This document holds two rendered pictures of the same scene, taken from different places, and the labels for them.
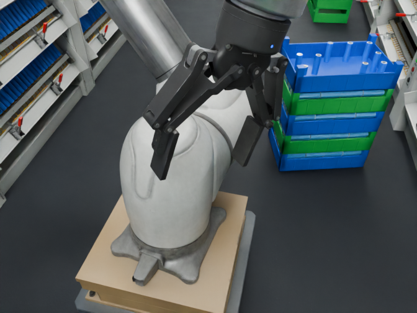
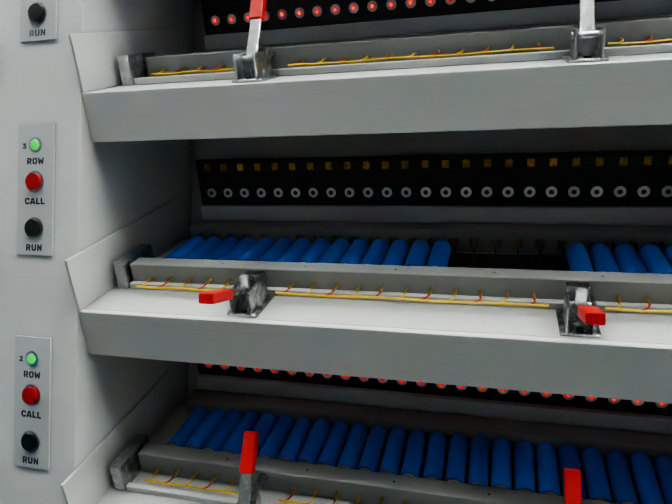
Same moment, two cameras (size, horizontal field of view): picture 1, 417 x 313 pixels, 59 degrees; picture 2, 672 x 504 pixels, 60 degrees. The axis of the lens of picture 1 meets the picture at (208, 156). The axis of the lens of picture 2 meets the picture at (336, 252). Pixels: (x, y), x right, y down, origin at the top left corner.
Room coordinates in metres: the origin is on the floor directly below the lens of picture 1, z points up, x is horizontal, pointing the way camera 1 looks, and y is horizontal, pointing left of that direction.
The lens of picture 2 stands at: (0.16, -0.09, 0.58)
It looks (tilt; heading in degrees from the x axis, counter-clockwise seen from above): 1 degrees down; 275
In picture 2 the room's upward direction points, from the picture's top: 1 degrees clockwise
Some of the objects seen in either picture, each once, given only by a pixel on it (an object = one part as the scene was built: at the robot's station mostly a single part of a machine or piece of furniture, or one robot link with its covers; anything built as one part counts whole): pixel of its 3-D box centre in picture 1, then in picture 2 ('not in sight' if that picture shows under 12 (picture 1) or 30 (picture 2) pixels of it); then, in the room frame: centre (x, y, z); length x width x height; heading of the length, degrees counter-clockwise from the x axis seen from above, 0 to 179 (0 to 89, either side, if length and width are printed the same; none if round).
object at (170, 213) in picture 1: (170, 171); not in sight; (0.45, 0.07, 0.45); 0.18 x 0.16 x 0.22; 153
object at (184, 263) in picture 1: (166, 231); not in sight; (0.42, 0.08, 0.31); 0.22 x 0.18 x 0.06; 158
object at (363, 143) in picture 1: (319, 124); not in sight; (1.00, -0.39, 0.12); 0.30 x 0.20 x 0.08; 94
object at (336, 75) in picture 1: (336, 61); not in sight; (1.00, -0.39, 0.36); 0.30 x 0.20 x 0.08; 94
